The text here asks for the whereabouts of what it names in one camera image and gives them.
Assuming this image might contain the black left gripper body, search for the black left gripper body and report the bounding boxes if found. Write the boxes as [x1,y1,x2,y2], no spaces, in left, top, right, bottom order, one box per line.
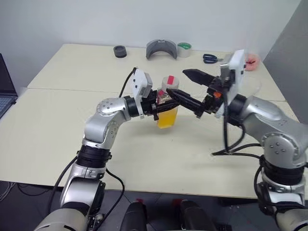
[141,90,159,116]

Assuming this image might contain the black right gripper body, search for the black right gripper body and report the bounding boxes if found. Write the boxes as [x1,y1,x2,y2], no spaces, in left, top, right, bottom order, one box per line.
[203,76,235,116]

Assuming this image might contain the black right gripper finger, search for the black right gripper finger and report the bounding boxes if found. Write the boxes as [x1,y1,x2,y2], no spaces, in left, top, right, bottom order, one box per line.
[167,88,205,119]
[182,68,215,86]

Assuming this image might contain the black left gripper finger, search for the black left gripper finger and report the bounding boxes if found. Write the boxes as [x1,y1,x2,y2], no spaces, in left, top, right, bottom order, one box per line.
[153,100,180,121]
[157,90,169,103]

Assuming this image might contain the clear bottle with orange drink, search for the clear bottle with orange drink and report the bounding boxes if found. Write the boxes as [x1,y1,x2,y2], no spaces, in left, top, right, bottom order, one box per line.
[156,75,180,130]

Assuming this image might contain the clear wine glass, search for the clear wine glass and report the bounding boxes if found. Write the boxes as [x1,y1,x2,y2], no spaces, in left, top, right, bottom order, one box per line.
[243,45,263,97]

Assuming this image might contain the white tape roll green core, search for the white tape roll green core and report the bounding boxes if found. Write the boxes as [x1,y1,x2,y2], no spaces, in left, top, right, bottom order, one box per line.
[177,42,193,59]

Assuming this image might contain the grey curved headband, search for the grey curved headband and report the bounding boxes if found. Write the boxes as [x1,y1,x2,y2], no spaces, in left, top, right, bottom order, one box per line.
[145,38,178,60]

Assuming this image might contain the pink crumpled object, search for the pink crumpled object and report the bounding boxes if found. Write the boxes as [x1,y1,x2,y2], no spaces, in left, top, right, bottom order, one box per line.
[244,53,261,72]

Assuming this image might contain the black round puck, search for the black round puck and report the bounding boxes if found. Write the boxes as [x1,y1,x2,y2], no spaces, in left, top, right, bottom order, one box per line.
[113,45,128,59]

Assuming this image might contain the dark rounded shape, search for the dark rounded shape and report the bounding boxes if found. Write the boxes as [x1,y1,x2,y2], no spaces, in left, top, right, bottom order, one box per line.
[119,199,148,231]
[172,198,214,231]

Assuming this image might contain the dark laptop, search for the dark laptop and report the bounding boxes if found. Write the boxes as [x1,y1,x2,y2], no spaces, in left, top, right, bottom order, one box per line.
[0,52,18,119]

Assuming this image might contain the blue handled scissors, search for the blue handled scissors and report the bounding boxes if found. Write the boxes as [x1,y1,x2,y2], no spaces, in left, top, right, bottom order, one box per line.
[202,53,226,64]

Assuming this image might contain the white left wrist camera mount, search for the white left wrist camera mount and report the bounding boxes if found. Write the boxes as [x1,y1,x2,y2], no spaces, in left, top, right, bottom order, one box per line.
[128,68,154,119]

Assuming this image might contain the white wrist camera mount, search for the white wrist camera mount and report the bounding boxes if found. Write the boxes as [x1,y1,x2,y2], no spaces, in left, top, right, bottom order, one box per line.
[128,68,154,119]
[215,49,247,119]

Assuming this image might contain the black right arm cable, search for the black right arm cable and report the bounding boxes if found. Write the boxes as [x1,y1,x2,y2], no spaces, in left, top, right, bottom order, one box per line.
[211,79,275,215]

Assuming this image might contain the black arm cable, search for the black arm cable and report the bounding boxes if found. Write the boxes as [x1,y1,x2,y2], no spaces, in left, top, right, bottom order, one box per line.
[49,66,138,226]
[211,79,275,215]

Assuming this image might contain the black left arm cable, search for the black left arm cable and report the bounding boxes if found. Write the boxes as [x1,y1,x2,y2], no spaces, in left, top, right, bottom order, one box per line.
[49,66,138,226]

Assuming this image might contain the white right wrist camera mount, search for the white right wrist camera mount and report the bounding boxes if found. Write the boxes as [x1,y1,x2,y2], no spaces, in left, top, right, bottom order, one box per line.
[215,49,247,119]

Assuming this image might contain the white floor cables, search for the white floor cables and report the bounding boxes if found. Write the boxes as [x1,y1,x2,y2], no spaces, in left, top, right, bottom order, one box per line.
[0,180,16,201]

